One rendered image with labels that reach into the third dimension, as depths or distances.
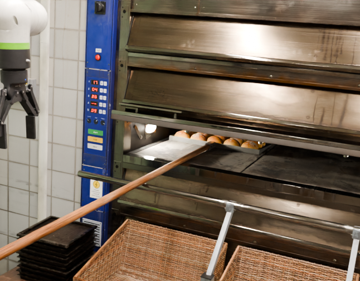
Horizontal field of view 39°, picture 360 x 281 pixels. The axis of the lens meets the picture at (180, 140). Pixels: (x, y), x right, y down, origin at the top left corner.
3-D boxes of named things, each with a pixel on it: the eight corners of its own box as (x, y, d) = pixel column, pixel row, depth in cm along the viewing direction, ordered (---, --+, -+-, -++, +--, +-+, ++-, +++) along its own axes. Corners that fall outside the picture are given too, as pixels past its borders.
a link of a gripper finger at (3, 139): (6, 124, 140) (4, 124, 139) (7, 148, 142) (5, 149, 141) (-4, 122, 141) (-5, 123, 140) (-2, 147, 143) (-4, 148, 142)
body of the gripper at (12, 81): (11, 67, 148) (13, 98, 150) (-8, 69, 140) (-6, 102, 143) (34, 68, 146) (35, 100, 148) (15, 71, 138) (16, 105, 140)
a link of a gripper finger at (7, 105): (20, 92, 144) (17, 90, 143) (4, 126, 139) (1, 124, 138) (8, 91, 145) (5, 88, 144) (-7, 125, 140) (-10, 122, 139)
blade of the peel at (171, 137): (258, 154, 281) (259, 149, 281) (169, 139, 302) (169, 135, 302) (273, 143, 314) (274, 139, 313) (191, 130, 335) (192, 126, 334)
